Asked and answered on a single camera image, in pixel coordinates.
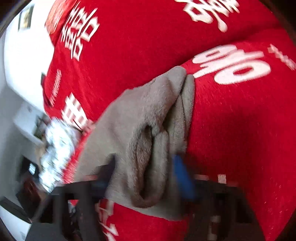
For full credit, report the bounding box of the grey knit sweater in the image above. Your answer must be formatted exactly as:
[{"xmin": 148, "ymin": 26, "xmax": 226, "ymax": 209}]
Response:
[{"xmin": 74, "ymin": 66, "xmax": 195, "ymax": 221}]

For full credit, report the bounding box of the white floral quilt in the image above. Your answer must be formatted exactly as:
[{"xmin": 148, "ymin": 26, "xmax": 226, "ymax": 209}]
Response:
[{"xmin": 39, "ymin": 118, "xmax": 81, "ymax": 193}]

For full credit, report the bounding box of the red wedding bed cover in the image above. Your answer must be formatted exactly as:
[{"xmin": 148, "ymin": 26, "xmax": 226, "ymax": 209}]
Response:
[{"xmin": 61, "ymin": 29, "xmax": 296, "ymax": 241}]

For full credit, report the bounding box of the red wedding pillow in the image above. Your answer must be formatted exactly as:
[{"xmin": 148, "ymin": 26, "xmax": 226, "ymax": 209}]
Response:
[{"xmin": 42, "ymin": 1, "xmax": 280, "ymax": 130}]

